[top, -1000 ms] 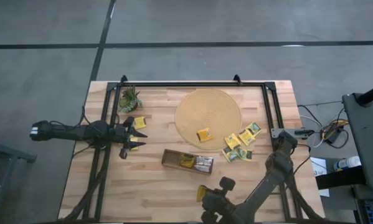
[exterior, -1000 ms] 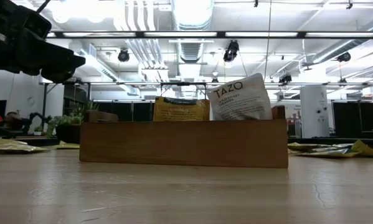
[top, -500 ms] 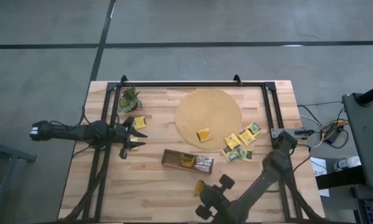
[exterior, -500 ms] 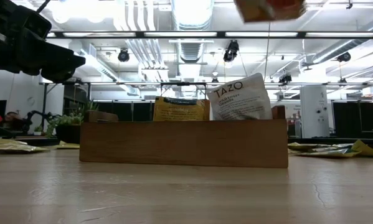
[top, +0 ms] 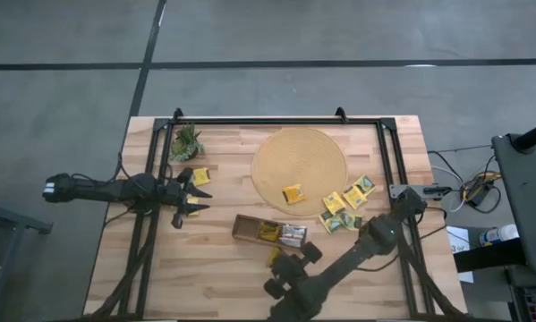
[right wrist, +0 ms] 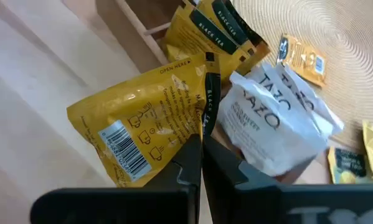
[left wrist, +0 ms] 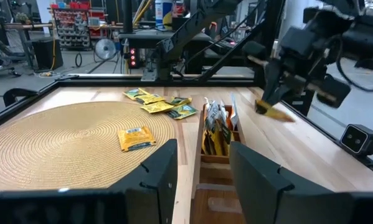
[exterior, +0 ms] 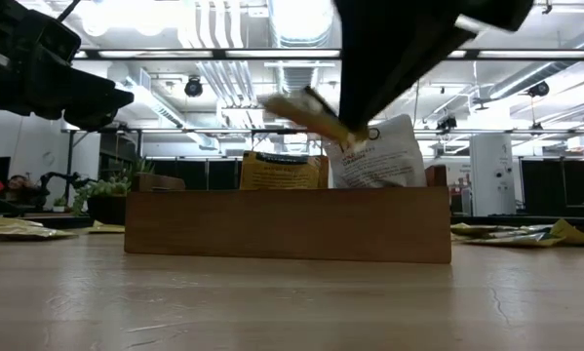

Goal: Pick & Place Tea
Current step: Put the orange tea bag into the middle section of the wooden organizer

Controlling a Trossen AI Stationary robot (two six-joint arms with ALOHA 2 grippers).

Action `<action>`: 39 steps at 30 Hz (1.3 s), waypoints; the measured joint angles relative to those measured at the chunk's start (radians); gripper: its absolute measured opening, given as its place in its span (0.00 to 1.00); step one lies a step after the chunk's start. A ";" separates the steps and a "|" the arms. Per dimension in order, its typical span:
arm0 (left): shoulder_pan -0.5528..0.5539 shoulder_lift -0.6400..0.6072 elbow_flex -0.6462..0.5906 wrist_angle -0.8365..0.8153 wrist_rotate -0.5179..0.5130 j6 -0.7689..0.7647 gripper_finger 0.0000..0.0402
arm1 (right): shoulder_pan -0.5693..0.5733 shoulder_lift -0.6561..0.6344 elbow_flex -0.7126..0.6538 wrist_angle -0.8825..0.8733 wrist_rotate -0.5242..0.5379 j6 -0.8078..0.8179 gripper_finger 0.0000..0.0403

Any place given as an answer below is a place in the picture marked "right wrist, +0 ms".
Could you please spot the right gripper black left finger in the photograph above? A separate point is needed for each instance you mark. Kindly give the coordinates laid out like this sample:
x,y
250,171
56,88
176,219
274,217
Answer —
x,y
161,202

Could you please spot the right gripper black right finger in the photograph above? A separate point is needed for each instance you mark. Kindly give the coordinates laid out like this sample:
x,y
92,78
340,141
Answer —
x,y
251,199

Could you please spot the dark wooden divided tray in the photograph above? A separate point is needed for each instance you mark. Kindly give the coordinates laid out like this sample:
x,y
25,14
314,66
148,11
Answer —
x,y
133,37

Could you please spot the round woven straw placemat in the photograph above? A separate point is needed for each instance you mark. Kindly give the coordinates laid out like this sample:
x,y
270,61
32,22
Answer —
x,y
345,37

